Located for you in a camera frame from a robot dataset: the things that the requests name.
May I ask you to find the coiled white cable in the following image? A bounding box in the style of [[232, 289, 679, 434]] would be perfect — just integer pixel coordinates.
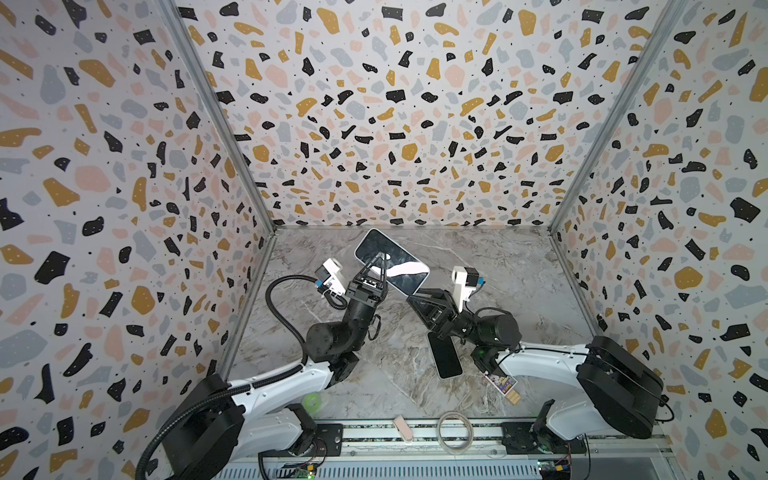
[[436, 411, 475, 451]]

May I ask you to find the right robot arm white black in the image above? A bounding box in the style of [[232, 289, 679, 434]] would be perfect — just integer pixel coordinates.
[[407, 289, 667, 454]]

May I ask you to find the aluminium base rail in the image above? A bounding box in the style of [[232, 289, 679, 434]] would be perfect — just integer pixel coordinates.
[[218, 418, 684, 479]]

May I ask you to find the colourful card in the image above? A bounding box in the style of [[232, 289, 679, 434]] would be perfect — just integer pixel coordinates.
[[484, 373, 517, 396]]

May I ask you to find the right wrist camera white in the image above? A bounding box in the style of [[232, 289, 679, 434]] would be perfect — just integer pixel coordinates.
[[451, 266, 485, 313]]

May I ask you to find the phone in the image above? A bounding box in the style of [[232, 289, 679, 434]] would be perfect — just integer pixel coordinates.
[[354, 229, 430, 296]]

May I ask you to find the small wooden block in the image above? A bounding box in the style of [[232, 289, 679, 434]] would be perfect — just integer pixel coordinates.
[[505, 389, 521, 405]]

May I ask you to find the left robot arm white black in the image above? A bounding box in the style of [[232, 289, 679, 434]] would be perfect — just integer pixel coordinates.
[[135, 253, 388, 479]]

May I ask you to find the black corrugated cable hose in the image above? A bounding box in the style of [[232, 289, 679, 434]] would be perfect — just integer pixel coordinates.
[[134, 274, 349, 480]]

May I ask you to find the pink eraser block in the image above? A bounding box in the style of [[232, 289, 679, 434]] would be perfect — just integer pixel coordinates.
[[392, 415, 414, 442]]

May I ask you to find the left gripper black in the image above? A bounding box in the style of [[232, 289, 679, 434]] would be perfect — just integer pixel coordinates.
[[338, 258, 385, 360]]

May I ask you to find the green tape roll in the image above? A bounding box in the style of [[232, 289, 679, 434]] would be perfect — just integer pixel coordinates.
[[301, 392, 322, 415]]

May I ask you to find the black smartphone on table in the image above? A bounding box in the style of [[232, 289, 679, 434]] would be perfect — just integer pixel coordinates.
[[427, 332, 463, 380]]

